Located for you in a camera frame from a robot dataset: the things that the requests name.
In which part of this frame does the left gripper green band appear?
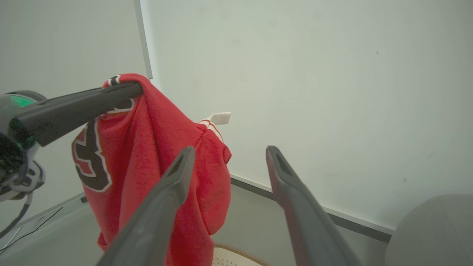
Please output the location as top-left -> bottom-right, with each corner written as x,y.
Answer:
0,82 -> 144,202

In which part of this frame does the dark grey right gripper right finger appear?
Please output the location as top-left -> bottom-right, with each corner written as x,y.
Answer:
266,146 -> 361,266

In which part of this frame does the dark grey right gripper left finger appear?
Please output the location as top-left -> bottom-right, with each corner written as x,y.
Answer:
97,146 -> 195,266

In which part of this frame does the red basketball jersey white trim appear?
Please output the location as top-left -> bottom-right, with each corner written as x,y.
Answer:
71,73 -> 232,266

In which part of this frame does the cream perforated laundry basket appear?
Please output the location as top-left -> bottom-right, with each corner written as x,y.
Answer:
212,243 -> 272,266

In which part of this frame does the white and black baseboard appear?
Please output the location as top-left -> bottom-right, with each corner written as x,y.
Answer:
229,173 -> 394,244

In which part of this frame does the grey fabric sofa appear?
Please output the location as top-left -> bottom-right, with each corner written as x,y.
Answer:
384,194 -> 473,266

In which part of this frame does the white wall corner trim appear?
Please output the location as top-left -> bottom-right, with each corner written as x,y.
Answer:
134,0 -> 154,80

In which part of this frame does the thin black floor cable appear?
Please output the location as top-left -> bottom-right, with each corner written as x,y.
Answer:
0,207 -> 63,252

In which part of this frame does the grey left gripper cable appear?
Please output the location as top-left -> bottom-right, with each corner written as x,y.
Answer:
0,192 -> 34,239

